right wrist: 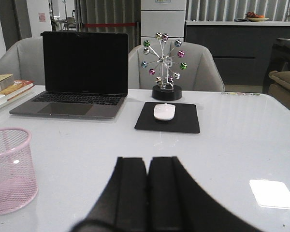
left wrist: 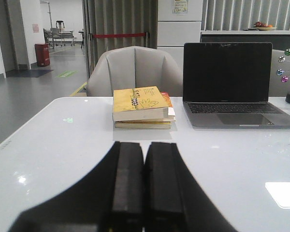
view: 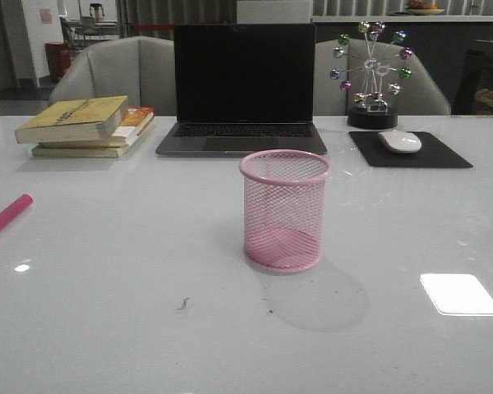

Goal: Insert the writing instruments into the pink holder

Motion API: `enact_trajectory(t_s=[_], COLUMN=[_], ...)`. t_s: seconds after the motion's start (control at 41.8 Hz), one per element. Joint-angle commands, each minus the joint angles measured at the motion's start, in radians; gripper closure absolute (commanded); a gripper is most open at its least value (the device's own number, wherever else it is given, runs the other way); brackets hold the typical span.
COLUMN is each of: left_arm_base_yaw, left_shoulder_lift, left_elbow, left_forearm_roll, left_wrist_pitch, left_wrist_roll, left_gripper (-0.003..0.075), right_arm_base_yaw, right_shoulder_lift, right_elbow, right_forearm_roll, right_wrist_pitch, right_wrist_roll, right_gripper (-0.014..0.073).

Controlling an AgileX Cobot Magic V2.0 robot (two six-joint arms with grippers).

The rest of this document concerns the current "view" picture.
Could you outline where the pink marker pen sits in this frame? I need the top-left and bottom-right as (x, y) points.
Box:
(0, 194), (33, 231)

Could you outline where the pink mesh pen holder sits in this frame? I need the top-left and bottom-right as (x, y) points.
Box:
(239, 149), (332, 273)

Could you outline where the grey laptop computer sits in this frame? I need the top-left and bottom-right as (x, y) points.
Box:
(156, 23), (327, 157)

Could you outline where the orange white middle book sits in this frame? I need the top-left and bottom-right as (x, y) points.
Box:
(40, 106), (154, 149)

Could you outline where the pale bottom book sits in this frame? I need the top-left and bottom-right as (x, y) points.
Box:
(30, 122), (152, 158)

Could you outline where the grey right armchair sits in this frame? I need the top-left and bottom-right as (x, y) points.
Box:
(313, 38), (451, 116)

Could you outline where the grey armchair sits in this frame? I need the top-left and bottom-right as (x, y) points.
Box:
(313, 38), (451, 116)
(48, 36), (177, 116)

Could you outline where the white computer mouse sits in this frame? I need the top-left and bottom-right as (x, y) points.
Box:
(378, 130), (422, 153)

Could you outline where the grey left armchair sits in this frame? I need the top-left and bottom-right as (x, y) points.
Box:
(48, 36), (177, 116)

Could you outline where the yellow top book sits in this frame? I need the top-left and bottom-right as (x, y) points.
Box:
(15, 95), (128, 144)

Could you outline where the ferris wheel kinetic desk toy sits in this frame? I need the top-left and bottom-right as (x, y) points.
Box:
(329, 21), (414, 130)

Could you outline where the black mouse pad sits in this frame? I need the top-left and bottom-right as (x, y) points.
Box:
(349, 131), (473, 168)

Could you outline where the red trash bin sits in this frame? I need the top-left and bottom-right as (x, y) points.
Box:
(44, 43), (71, 82)

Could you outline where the fruit bowl on counter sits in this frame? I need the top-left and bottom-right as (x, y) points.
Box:
(406, 0), (445, 16)

